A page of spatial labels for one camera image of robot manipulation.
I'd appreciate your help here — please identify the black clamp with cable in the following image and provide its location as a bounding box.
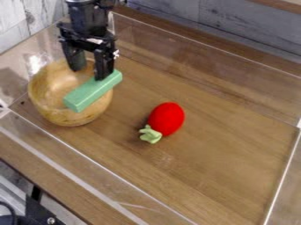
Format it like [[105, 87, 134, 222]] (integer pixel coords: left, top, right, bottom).
[[0, 186, 66, 225]]

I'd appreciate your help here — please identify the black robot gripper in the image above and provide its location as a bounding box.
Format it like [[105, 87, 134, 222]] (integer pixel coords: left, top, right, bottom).
[[57, 0, 120, 81]]

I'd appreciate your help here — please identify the brown wooden bowl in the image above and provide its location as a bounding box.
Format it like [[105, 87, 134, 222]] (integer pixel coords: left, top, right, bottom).
[[27, 59, 113, 127]]

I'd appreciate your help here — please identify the green rectangular block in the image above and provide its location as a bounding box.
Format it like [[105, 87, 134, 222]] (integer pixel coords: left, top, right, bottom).
[[64, 69, 122, 113]]

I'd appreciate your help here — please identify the clear acrylic tray enclosure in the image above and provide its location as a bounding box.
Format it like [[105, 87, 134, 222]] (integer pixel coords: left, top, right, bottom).
[[0, 12, 301, 225]]

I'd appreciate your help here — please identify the red plush strawberry toy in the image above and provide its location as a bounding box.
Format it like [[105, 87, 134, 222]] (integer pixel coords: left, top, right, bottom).
[[140, 102, 187, 144]]

